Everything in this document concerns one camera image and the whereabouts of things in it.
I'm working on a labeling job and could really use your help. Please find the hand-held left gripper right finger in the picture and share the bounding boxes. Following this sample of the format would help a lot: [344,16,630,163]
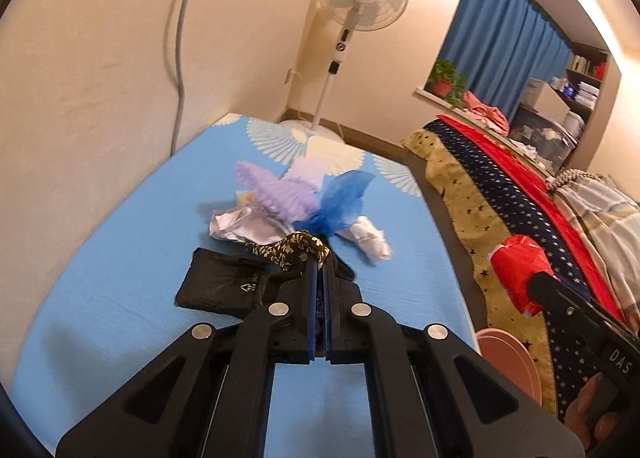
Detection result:
[322,258,586,458]

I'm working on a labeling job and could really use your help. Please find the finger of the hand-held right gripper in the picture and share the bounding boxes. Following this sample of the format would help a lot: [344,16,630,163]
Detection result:
[527,272,608,344]

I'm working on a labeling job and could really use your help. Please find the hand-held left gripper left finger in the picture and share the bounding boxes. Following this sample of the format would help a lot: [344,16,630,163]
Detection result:
[55,258,323,458]

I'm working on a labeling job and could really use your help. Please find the red plastic wrapper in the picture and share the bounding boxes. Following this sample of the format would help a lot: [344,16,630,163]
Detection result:
[490,234,553,318]

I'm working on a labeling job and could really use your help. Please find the dark floral wrapper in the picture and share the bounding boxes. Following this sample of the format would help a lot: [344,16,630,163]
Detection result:
[250,232,331,271]

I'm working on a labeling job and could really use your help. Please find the pink plastic bin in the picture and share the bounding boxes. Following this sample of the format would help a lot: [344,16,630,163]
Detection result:
[474,328,543,406]

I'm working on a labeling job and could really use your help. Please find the white tissue paper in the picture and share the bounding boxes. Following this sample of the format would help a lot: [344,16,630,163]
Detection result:
[347,217,393,261]

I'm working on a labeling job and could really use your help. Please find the black pouch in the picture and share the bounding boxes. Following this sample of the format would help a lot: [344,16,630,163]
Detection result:
[174,247,281,318]

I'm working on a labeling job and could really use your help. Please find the blue plastic bag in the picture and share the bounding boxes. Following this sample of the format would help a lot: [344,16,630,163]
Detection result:
[292,171,376,239]

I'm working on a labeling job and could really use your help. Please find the silver foil wrapper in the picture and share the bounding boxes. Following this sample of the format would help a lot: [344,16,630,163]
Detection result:
[209,201,296,245]

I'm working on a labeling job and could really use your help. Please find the purple foam net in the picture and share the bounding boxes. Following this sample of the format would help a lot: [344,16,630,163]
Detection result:
[235,161,321,224]

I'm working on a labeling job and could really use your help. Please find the person's right hand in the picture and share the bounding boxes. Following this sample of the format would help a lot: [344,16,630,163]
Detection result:
[565,373,626,446]

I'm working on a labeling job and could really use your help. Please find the striped quilt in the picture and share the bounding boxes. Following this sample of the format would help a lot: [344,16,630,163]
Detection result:
[552,171,640,334]

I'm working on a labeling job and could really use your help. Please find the navy star blanket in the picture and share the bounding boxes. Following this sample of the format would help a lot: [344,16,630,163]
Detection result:
[422,119,626,419]

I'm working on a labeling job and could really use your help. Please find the yellow star bed skirt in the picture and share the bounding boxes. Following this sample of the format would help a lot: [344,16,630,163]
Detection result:
[402,131,558,414]

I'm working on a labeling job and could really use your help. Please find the red blanket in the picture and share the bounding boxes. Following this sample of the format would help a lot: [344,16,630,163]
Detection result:
[437,114,626,324]

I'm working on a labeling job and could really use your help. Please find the white cloth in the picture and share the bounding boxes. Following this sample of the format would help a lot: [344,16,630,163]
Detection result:
[510,138,541,159]

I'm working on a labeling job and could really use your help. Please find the clear plastic storage box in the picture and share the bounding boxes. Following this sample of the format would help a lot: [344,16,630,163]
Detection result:
[510,106,581,171]

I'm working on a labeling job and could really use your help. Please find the white plastic jar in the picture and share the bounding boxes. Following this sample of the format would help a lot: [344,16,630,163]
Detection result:
[562,111,586,139]

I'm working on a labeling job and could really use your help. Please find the blue printed tablecloth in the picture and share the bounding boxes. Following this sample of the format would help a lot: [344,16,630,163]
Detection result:
[12,113,476,458]

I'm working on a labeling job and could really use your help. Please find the pink cloth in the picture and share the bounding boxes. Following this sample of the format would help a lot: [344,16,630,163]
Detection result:
[461,91,511,135]

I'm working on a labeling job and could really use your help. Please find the grey cardboard box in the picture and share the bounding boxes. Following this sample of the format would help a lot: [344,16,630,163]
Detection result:
[520,78,571,112]

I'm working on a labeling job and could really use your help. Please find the blue and white packets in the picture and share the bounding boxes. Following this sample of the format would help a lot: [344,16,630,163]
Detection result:
[560,81,598,106]

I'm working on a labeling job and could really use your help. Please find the row of books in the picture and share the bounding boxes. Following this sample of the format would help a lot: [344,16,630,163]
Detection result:
[570,54,607,79]

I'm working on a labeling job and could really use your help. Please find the white windowsill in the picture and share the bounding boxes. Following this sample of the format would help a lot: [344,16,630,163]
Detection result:
[414,87,468,113]

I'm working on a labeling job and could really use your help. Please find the potted green plant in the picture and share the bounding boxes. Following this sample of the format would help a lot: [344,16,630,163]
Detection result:
[424,60,468,104]

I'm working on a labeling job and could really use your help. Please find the wooden shelf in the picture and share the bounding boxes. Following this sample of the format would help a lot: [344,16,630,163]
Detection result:
[565,42,608,124]

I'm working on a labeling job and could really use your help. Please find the blue curtain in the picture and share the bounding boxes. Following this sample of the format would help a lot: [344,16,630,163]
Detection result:
[440,0,573,124]

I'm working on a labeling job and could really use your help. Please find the black and white braided cord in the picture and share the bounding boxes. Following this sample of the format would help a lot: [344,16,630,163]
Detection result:
[547,169,591,194]

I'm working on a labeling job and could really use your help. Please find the grey wall cable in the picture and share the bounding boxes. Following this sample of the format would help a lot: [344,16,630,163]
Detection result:
[170,0,206,154]

